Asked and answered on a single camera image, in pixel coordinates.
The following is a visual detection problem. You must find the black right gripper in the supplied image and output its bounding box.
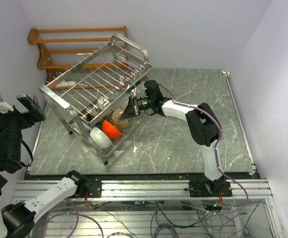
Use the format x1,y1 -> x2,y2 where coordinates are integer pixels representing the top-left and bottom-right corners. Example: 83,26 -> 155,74
121,96 -> 154,120

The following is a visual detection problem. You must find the black bowl tan underside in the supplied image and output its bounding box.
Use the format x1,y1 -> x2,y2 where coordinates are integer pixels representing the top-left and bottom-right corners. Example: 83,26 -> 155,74
111,107 -> 130,129

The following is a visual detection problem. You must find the orange bowl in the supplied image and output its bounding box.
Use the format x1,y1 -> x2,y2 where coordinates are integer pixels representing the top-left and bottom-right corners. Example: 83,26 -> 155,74
102,120 -> 122,139

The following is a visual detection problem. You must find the dark patterned bowl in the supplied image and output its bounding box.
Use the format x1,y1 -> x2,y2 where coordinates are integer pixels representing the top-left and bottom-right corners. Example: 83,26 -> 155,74
85,104 -> 102,122

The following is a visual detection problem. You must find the plain white bowl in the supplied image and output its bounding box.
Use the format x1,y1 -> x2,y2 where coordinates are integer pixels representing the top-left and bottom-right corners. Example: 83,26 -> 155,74
89,127 -> 112,150

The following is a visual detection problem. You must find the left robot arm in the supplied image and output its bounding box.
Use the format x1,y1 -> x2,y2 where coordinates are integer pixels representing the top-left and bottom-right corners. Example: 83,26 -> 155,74
0,94 -> 86,238

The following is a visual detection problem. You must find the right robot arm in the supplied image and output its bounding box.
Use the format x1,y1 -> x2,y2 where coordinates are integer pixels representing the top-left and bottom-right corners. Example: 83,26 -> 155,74
120,80 -> 225,196

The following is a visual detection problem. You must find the wooden shelf rack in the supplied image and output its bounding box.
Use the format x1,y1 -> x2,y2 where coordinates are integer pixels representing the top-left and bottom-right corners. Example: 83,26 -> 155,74
28,26 -> 127,82

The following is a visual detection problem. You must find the steel wire dish rack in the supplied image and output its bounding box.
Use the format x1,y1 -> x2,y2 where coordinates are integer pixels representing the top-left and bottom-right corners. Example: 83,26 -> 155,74
40,34 -> 152,164

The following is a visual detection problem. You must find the purple floor cable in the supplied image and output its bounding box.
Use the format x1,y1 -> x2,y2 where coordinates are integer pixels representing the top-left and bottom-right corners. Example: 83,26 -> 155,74
42,197 -> 105,238

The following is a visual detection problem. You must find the aluminium frame rail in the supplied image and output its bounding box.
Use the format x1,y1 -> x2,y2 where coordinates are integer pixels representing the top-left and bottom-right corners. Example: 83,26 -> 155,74
11,179 -> 273,202

